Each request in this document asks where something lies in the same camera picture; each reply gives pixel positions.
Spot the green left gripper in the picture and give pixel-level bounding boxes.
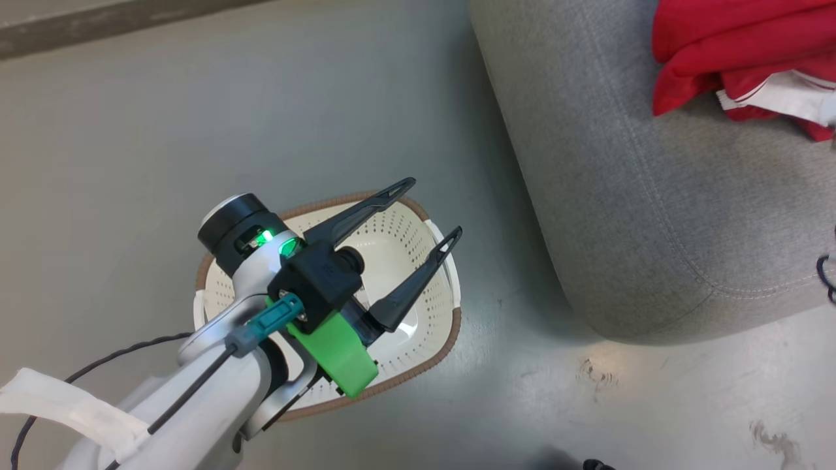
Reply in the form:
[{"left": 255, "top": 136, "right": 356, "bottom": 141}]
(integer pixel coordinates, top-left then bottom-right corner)
[{"left": 265, "top": 177, "right": 464, "bottom": 400}]

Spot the red and white garment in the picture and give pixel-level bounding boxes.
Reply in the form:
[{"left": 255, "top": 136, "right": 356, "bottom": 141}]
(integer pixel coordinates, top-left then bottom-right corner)
[{"left": 651, "top": 0, "right": 836, "bottom": 143}]

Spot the beige perforated laundry basket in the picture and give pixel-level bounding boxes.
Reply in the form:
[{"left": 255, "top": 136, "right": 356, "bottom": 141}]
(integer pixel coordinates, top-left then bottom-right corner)
[{"left": 193, "top": 191, "right": 463, "bottom": 422}]

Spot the grey fabric sofa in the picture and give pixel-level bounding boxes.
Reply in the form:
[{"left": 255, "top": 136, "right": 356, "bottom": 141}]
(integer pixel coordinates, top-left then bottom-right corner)
[{"left": 468, "top": 0, "right": 836, "bottom": 345}]

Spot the white tape label strip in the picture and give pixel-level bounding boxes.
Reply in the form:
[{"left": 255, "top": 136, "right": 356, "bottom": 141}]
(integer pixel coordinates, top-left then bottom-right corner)
[{"left": 0, "top": 367, "right": 152, "bottom": 462}]

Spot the dark grey baseboard strip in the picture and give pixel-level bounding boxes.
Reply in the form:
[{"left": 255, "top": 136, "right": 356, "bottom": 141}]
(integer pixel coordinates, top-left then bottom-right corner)
[{"left": 0, "top": 0, "right": 268, "bottom": 61}]

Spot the teal left camera cable connector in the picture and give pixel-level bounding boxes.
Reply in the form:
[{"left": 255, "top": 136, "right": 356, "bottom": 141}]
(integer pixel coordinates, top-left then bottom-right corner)
[{"left": 225, "top": 292, "right": 306, "bottom": 359}]

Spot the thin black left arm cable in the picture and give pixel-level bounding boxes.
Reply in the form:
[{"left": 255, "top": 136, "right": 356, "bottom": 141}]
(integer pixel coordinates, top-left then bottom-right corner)
[{"left": 104, "top": 345, "right": 240, "bottom": 470}]

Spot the twisted black left arm cable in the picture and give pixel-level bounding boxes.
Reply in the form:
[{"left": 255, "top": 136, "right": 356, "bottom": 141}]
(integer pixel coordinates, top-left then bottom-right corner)
[{"left": 9, "top": 332, "right": 195, "bottom": 470}]

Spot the looped black right arm cable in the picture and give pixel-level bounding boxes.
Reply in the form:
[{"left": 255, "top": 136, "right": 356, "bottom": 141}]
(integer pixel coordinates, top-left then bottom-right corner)
[{"left": 816, "top": 225, "right": 836, "bottom": 306}]

